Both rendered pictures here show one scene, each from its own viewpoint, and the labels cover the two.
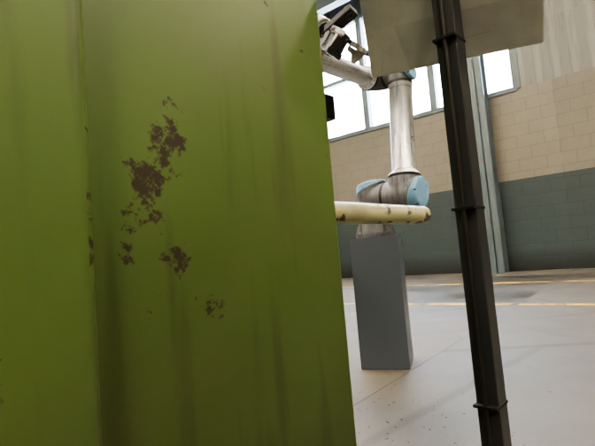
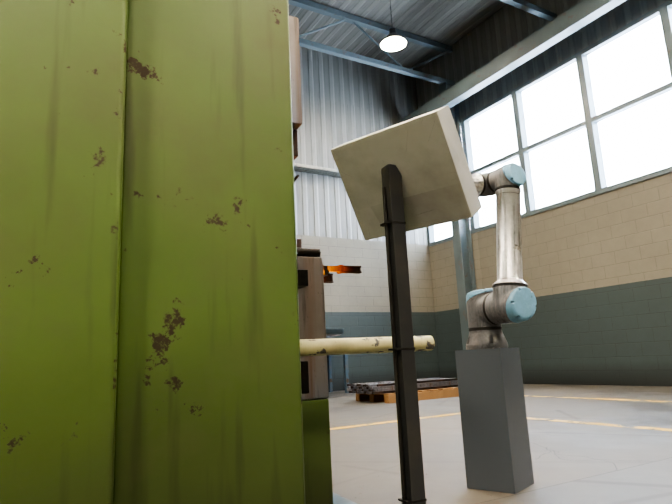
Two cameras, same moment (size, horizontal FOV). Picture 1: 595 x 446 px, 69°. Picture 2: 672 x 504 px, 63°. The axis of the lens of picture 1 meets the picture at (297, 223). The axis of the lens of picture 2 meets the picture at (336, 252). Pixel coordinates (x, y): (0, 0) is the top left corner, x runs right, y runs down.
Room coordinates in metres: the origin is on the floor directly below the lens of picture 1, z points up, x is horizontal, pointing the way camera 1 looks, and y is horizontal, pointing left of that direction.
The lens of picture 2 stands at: (-0.54, -0.67, 0.58)
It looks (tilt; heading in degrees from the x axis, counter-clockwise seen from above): 11 degrees up; 21
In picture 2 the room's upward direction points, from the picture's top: 3 degrees counter-clockwise
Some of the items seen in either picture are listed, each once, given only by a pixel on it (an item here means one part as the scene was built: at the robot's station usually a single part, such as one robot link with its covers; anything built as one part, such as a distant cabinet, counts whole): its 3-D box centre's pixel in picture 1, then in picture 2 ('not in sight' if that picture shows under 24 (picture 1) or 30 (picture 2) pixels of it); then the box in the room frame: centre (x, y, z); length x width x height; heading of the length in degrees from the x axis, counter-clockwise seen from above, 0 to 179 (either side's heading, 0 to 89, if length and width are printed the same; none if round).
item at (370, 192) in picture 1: (374, 199); (484, 308); (2.11, -0.38, 0.79); 0.17 x 0.15 x 0.18; 49
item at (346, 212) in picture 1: (375, 213); (366, 345); (0.95, -0.17, 0.62); 0.44 x 0.05 x 0.05; 137
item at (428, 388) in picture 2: not in sight; (406, 389); (7.13, 1.33, 0.12); 1.58 x 0.80 x 0.24; 142
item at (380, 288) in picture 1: (382, 299); (493, 415); (2.11, -0.37, 0.30); 0.22 x 0.22 x 0.60; 72
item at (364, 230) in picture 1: (374, 227); (486, 338); (2.11, -0.37, 0.65); 0.19 x 0.19 x 0.10
